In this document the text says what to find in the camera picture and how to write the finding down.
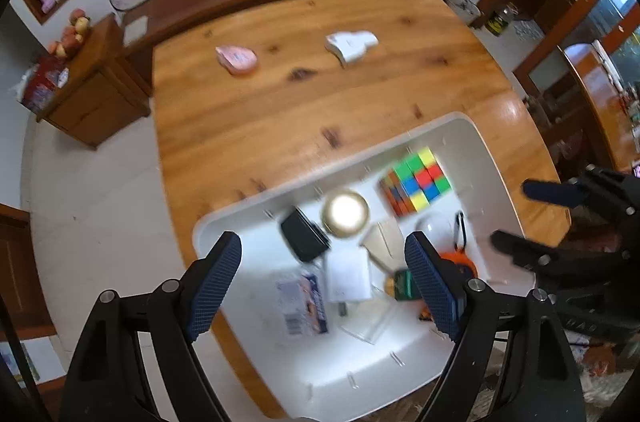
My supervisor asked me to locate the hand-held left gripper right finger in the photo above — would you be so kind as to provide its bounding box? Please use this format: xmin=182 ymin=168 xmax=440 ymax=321
xmin=404 ymin=231 xmax=586 ymax=422

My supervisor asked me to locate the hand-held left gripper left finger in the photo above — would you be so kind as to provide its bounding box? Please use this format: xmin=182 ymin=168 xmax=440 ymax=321
xmin=60 ymin=231 xmax=243 ymax=422

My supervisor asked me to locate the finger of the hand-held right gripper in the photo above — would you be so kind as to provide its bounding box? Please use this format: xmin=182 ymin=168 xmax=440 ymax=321
xmin=521 ymin=165 xmax=636 ymax=223
xmin=491 ymin=229 xmax=626 ymax=278

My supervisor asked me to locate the green bottle with gold cap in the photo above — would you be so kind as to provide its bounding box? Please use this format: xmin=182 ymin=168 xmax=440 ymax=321
xmin=384 ymin=269 xmax=426 ymax=301

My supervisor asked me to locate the white egg-shaped case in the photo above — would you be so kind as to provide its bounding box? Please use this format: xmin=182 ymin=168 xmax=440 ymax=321
xmin=415 ymin=212 xmax=458 ymax=253

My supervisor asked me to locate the small white box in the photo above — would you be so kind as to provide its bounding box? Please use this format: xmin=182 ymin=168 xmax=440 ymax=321
xmin=324 ymin=247 xmax=373 ymax=304

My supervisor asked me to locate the clear box with blue label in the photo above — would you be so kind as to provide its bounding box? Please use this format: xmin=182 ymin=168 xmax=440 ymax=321
xmin=275 ymin=273 xmax=331 ymax=337

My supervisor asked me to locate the black charger adapter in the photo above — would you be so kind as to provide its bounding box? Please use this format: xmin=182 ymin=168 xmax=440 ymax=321
xmin=280 ymin=206 xmax=331 ymax=264

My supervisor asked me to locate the colourful puzzle cube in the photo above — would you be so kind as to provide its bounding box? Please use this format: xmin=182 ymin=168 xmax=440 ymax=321
xmin=378 ymin=146 xmax=453 ymax=218

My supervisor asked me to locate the white plastic bin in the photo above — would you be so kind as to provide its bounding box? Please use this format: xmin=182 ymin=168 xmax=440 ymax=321
xmin=192 ymin=112 xmax=528 ymax=420

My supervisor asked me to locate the orange tape measure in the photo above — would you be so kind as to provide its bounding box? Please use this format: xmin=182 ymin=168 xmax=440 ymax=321
xmin=437 ymin=211 xmax=480 ymax=285

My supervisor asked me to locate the beige triangular piece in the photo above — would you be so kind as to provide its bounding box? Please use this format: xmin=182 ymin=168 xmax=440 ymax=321
xmin=361 ymin=222 xmax=407 ymax=275

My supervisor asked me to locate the clear plastic case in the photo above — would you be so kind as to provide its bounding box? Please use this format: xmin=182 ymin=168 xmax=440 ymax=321
xmin=340 ymin=299 xmax=398 ymax=345

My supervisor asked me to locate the round gold-rimmed object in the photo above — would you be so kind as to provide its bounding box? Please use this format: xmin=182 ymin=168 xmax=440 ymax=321
xmin=320 ymin=191 xmax=371 ymax=238

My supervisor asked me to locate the pink oval case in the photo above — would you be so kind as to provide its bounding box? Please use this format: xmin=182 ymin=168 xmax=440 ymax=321
xmin=215 ymin=46 xmax=259 ymax=76

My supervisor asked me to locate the wooden side cabinet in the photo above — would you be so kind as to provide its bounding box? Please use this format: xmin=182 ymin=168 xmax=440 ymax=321
xmin=35 ymin=13 xmax=153 ymax=150

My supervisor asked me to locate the red printed box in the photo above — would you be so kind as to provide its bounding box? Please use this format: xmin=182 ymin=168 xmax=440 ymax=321
xmin=17 ymin=55 xmax=71 ymax=113

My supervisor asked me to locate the white pad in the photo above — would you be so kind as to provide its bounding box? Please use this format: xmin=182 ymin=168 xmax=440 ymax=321
xmin=122 ymin=16 xmax=149 ymax=46

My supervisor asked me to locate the pile of peaches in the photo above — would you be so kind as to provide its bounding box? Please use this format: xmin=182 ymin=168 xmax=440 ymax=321
xmin=47 ymin=7 xmax=93 ymax=58

